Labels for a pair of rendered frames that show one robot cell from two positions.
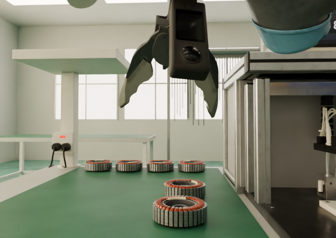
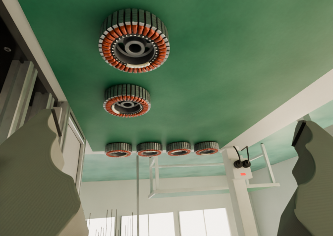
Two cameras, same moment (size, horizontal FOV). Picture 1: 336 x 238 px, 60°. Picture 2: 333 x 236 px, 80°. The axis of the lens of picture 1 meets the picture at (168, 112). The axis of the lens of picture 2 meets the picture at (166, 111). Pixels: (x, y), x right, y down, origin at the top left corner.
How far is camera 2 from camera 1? 0.37 m
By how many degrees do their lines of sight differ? 30
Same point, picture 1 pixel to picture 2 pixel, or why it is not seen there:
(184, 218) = (130, 16)
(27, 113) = not seen: hidden behind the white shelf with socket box
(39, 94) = not seen: hidden behind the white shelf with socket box
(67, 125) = (240, 187)
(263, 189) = (18, 77)
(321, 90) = not seen: outside the picture
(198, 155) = (113, 185)
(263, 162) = (7, 109)
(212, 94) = (11, 151)
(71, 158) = (229, 155)
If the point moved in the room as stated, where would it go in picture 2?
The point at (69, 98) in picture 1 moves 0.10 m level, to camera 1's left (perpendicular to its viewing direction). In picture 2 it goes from (244, 215) to (266, 213)
